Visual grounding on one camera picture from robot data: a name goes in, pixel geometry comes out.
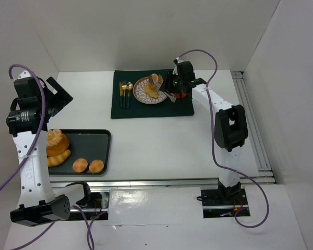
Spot steel serving tongs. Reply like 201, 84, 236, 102
159, 80, 175, 103

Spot sesame bun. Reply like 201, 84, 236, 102
149, 73, 163, 88

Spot seeded bread slice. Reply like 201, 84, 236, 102
144, 85, 159, 98

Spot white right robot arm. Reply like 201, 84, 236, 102
161, 58, 248, 204

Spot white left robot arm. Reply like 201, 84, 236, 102
6, 76, 91, 227

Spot striped long bread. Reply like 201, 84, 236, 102
47, 149, 71, 167

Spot round bread roll left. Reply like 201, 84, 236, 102
72, 158, 88, 173

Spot round bread roll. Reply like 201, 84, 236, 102
72, 158, 88, 173
89, 160, 104, 174

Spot round bread roll right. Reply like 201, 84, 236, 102
89, 160, 104, 174

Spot orange mug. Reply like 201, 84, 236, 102
174, 90, 192, 99

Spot floral patterned plate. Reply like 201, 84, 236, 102
133, 77, 167, 105

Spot large orange brioche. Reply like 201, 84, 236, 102
46, 129, 69, 156

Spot dark green placemat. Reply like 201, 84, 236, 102
111, 69, 195, 119

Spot black baking tray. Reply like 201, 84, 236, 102
49, 129, 111, 177

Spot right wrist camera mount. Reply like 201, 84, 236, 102
172, 57, 183, 75

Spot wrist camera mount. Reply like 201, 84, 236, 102
9, 70, 32, 82
172, 57, 183, 75

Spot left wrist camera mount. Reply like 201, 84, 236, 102
9, 70, 32, 82

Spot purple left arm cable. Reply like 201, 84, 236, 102
0, 64, 95, 250

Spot gold spoon green handle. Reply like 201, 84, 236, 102
126, 82, 134, 108

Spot gold fork green handle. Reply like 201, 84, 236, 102
122, 81, 127, 108

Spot gold knife green handle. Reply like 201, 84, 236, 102
119, 82, 123, 108

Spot aluminium rail front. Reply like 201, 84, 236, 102
51, 178, 221, 189

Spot aluminium rail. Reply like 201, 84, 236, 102
231, 71, 276, 184
51, 178, 221, 189

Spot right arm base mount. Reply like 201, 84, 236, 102
196, 189, 250, 219

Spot aluminium rail right side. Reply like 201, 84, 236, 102
231, 71, 276, 184

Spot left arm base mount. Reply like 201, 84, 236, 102
60, 189, 111, 221

